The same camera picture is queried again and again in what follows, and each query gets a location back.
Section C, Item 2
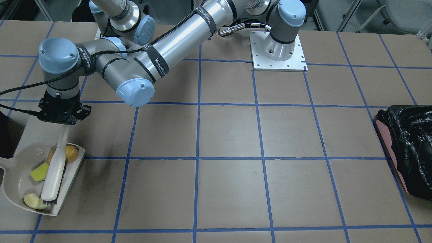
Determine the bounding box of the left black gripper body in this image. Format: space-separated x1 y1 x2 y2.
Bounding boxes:
37 95 92 126

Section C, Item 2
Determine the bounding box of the orange wrapper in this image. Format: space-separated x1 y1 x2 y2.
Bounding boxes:
45 145 79 165

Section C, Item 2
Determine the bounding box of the yellow green sponge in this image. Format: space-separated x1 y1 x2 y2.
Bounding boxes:
30 162 49 182

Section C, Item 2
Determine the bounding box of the beige plastic dustpan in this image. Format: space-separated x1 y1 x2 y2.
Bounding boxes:
0 140 86 216

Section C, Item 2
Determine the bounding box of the cream hand brush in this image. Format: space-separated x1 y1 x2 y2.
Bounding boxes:
40 125 70 206

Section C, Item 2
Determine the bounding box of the beige trash piece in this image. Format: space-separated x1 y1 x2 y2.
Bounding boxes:
23 193 49 210

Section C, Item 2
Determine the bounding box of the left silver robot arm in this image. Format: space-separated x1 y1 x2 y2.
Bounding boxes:
1 0 306 126

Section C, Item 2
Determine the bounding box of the black lined trash bin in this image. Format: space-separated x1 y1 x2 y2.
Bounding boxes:
376 105 432 200
0 112 25 158

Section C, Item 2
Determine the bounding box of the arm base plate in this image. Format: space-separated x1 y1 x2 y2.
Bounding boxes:
249 31 308 72
94 28 112 40

